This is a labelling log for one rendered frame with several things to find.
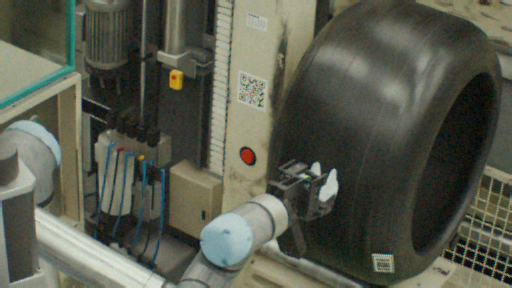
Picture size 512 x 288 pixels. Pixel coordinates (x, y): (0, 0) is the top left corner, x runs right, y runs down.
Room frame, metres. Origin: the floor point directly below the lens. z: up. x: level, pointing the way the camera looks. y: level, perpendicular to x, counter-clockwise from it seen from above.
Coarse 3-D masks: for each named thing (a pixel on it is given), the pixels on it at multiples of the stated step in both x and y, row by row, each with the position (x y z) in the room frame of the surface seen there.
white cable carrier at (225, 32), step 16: (224, 0) 2.08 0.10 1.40; (224, 16) 2.08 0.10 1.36; (224, 32) 2.08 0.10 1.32; (224, 48) 2.08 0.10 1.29; (224, 64) 2.07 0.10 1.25; (224, 80) 2.07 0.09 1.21; (224, 96) 2.07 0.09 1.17; (224, 112) 2.07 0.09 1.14; (224, 128) 2.12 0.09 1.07; (224, 144) 2.07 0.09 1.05
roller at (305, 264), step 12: (276, 240) 1.91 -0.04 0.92; (264, 252) 1.90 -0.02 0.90; (276, 252) 1.88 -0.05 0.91; (288, 264) 1.87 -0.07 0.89; (300, 264) 1.85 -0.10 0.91; (312, 264) 1.84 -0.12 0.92; (324, 264) 1.84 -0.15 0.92; (312, 276) 1.84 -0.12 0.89; (324, 276) 1.82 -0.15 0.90; (336, 276) 1.81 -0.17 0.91; (348, 276) 1.80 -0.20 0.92
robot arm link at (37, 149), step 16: (16, 128) 1.56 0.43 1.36; (32, 128) 1.57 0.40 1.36; (16, 144) 1.51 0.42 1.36; (32, 144) 1.53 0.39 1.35; (48, 144) 1.56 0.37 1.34; (32, 160) 1.50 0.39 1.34; (48, 160) 1.54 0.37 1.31; (48, 176) 1.53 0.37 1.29; (48, 192) 1.52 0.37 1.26; (48, 208) 1.55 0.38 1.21; (48, 272) 1.51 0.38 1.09
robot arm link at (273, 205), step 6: (258, 198) 1.49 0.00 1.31; (264, 198) 1.49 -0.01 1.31; (270, 198) 1.49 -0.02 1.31; (276, 198) 1.50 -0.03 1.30; (264, 204) 1.47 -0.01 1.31; (270, 204) 1.48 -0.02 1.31; (276, 204) 1.48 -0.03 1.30; (282, 204) 1.49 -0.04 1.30; (270, 210) 1.46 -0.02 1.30; (276, 210) 1.47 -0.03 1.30; (282, 210) 1.48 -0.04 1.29; (276, 216) 1.46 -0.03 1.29; (282, 216) 1.47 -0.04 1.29; (276, 222) 1.45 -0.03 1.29; (282, 222) 1.47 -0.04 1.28; (276, 228) 1.45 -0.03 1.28; (282, 228) 1.47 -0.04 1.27; (276, 234) 1.45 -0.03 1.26; (270, 240) 1.45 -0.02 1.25
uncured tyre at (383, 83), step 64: (384, 0) 1.99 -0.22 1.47; (320, 64) 1.82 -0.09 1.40; (384, 64) 1.78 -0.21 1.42; (448, 64) 1.80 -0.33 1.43; (320, 128) 1.73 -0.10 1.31; (384, 128) 1.69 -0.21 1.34; (448, 128) 2.14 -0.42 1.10; (384, 192) 1.64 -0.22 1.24; (448, 192) 2.05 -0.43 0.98; (320, 256) 1.74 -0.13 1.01
